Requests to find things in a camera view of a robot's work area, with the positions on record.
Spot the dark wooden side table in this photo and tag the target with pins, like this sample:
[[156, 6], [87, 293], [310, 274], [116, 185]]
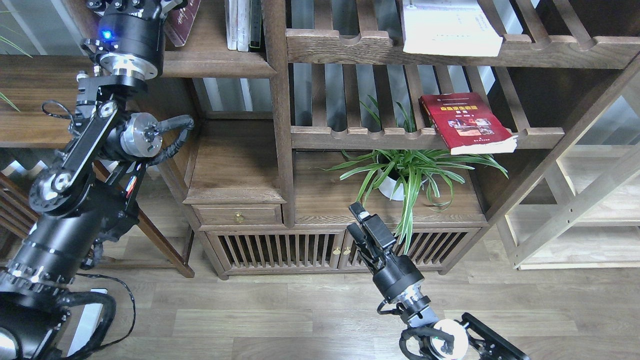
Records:
[[29, 81]]

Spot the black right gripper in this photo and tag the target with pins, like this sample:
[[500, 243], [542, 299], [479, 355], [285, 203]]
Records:
[[371, 236]]

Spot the dark wooden bookshelf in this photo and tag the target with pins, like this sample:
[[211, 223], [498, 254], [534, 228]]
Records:
[[346, 84]]

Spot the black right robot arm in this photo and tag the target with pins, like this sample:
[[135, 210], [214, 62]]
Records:
[[399, 281]]

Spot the white upright book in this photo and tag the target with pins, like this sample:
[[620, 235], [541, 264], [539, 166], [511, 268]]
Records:
[[243, 25], [231, 24]]

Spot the white upright book middle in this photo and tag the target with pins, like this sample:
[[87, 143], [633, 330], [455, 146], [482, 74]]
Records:
[[243, 25]]

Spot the white book on top shelf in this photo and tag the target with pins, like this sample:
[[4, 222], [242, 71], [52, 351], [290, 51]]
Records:
[[448, 28]]

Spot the dark wooden slatted rack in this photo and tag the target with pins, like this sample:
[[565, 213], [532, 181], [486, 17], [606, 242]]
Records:
[[16, 214]]

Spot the dark maroon book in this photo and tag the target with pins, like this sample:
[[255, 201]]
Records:
[[179, 22]]

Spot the white upright book left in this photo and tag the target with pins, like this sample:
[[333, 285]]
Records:
[[231, 24]]

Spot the dark green upright book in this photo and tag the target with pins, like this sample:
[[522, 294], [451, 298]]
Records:
[[256, 29]]

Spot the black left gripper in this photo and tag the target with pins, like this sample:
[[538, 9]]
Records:
[[142, 9]]

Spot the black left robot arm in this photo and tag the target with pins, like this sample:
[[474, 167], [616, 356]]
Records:
[[88, 195]]

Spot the green spider plant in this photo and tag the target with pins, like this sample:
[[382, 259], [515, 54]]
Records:
[[432, 172]]

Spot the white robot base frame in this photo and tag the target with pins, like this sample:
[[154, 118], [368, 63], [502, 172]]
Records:
[[89, 320]]

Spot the red book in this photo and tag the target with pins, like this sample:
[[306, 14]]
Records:
[[467, 125]]

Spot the light wooden shelf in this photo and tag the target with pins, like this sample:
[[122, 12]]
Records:
[[593, 217]]

